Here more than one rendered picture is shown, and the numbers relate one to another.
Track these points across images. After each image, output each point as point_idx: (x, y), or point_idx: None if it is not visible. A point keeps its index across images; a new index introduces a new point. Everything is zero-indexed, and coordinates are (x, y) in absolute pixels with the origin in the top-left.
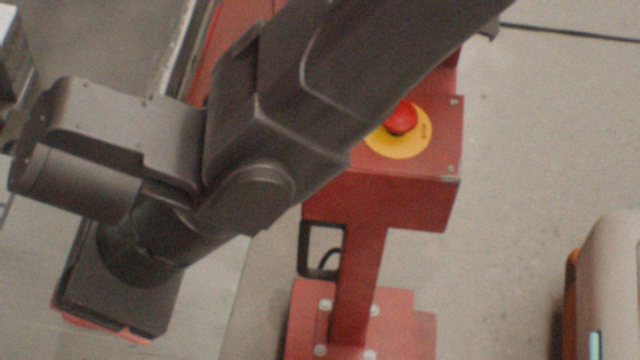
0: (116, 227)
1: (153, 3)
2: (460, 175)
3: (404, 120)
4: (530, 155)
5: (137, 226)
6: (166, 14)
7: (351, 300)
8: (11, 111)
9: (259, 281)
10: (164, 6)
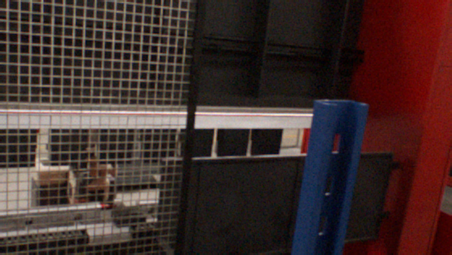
0: (177, 150)
1: (109, 212)
2: (106, 204)
3: (103, 204)
4: None
5: (177, 146)
6: (110, 211)
7: None
8: (148, 210)
9: None
10: (109, 211)
